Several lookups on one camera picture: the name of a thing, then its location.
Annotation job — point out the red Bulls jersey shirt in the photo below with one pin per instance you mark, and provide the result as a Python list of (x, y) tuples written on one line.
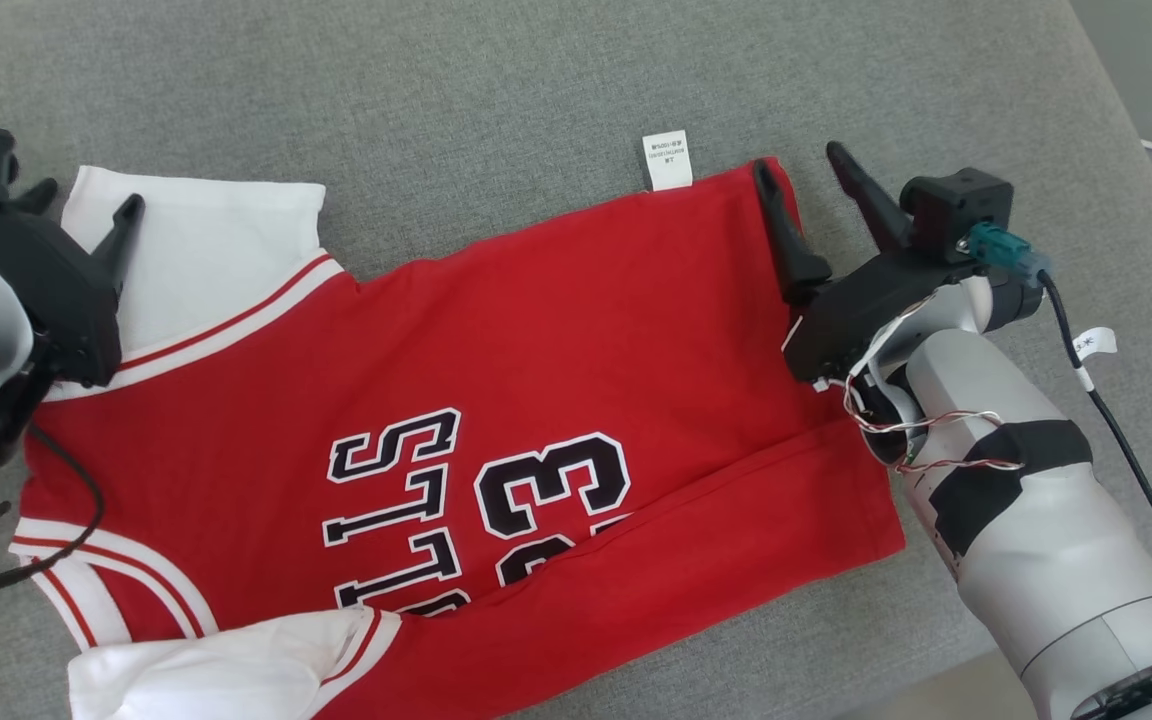
[(556, 330)]

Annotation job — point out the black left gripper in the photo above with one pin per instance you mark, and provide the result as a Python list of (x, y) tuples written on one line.
[(66, 300)]

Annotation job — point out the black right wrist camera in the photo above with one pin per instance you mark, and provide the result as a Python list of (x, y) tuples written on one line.
[(956, 205)]

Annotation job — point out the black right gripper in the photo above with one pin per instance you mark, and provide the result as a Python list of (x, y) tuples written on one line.
[(866, 310)]

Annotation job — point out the grey fabric sofa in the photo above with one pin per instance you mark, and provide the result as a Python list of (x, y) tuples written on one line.
[(486, 90)]

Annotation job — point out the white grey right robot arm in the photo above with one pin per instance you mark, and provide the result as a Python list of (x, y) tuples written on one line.
[(1036, 570)]

